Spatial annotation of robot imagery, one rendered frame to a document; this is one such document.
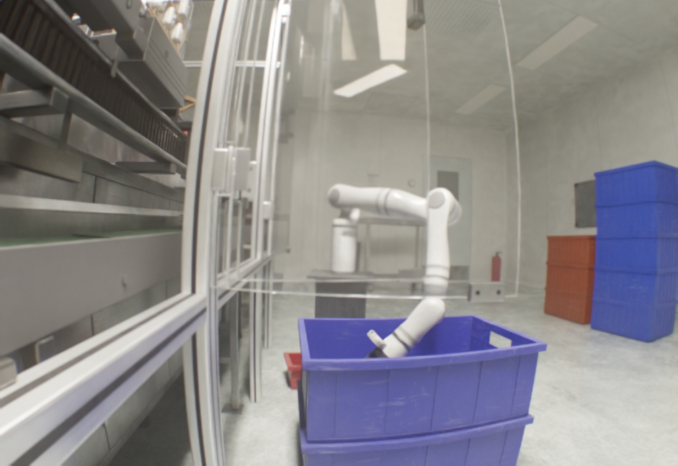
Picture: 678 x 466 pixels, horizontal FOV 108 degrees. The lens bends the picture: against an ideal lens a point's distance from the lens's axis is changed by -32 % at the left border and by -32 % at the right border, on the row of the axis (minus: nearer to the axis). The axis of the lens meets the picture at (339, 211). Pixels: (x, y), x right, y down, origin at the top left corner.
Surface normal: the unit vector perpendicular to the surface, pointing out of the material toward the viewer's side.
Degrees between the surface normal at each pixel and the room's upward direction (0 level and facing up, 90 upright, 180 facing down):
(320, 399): 90
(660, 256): 90
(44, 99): 90
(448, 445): 90
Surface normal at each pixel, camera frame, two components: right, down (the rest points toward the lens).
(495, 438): 0.13, -0.07
